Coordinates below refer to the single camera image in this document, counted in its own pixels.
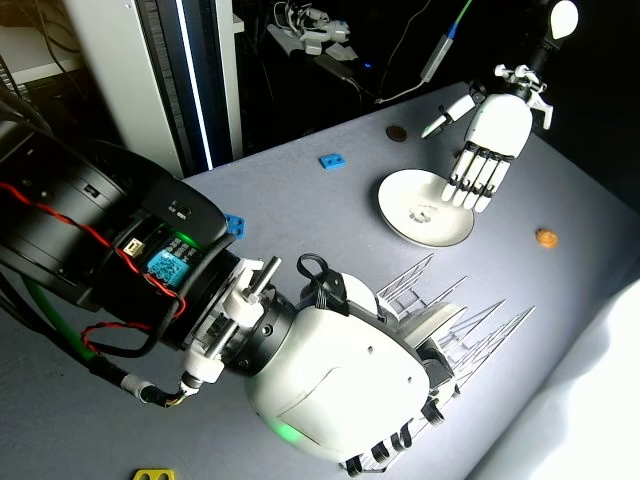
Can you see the white plate with dark scuff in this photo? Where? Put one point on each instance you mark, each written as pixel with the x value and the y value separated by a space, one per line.
pixel 405 200

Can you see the orange toy pastry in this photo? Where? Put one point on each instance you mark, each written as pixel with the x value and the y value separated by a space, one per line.
pixel 547 238

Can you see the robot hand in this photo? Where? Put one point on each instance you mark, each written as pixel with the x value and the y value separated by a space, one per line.
pixel 500 130
pixel 340 370

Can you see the yellow block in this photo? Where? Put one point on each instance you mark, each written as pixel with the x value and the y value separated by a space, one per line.
pixel 155 475

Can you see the blue pentagon block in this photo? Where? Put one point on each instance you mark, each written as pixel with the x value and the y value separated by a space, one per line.
pixel 237 226

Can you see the blue rectangular block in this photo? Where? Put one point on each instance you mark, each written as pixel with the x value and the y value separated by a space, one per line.
pixel 332 161

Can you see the black power strip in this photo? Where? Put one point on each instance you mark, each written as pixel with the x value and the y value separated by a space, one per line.
pixel 340 67

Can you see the white metal cabinet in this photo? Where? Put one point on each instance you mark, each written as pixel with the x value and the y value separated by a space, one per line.
pixel 125 75

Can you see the brown round disc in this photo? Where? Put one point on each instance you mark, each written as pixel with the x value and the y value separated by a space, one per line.
pixel 396 133

